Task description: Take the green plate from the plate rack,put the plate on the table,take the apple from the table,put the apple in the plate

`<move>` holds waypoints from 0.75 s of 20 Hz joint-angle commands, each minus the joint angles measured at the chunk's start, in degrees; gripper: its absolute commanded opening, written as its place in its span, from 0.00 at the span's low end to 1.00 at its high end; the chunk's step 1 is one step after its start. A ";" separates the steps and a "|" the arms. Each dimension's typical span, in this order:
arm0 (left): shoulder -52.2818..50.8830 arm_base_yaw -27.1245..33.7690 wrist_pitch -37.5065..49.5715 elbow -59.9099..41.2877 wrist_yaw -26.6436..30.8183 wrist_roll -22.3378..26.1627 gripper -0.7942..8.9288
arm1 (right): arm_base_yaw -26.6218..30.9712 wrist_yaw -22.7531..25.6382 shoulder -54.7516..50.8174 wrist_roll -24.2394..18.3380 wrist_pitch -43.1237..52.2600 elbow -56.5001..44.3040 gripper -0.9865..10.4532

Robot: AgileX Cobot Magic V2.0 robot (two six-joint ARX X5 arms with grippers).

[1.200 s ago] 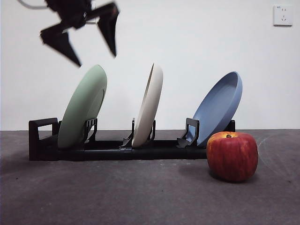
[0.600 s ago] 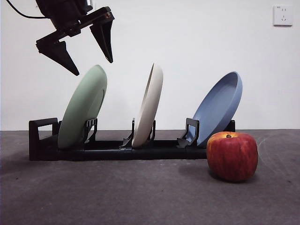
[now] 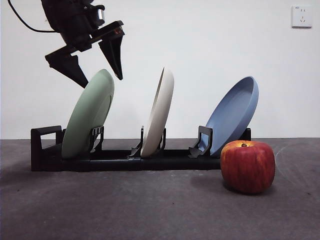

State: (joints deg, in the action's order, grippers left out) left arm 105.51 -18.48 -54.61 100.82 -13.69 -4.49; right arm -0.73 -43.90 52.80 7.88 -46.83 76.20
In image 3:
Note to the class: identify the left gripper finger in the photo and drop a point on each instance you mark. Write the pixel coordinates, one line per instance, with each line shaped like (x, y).
(70, 68)
(113, 52)

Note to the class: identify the pale green plate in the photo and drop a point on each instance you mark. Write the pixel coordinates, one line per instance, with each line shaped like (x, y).
(85, 120)

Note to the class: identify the red apple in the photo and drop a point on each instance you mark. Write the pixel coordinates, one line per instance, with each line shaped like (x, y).
(247, 167)

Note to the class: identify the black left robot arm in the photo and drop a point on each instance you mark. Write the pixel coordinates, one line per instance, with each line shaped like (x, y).
(62, 12)

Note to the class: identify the cream white plate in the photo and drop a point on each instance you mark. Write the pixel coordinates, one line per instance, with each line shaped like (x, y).
(160, 117)

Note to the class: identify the black plate rack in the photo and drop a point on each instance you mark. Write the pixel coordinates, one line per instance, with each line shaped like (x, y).
(112, 165)

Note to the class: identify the blue plate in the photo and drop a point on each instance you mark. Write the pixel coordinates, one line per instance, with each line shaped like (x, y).
(232, 112)

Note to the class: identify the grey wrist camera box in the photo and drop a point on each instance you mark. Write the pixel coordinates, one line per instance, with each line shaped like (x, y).
(97, 15)

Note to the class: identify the white wall socket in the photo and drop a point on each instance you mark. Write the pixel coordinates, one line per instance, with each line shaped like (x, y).
(301, 17)

